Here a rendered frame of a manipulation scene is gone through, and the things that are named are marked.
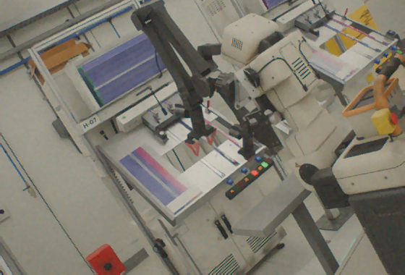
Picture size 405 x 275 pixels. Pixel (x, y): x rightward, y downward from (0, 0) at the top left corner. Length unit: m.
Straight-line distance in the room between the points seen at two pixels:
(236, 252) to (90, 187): 1.78
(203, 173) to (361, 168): 1.15
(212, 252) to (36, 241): 1.86
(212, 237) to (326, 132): 1.17
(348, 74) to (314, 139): 1.39
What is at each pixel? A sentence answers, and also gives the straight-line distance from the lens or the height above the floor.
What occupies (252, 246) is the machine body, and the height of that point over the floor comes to 0.17.
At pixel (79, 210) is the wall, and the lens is 4.09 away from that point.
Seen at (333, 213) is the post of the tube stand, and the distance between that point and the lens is 2.96.
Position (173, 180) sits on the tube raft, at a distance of 2.37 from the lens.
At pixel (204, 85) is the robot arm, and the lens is 1.63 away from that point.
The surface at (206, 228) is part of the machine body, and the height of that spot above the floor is 0.46.
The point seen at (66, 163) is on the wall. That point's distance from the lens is 4.07.
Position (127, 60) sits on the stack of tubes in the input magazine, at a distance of 2.72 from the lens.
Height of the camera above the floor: 1.33
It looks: 7 degrees down
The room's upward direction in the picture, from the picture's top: 31 degrees counter-clockwise
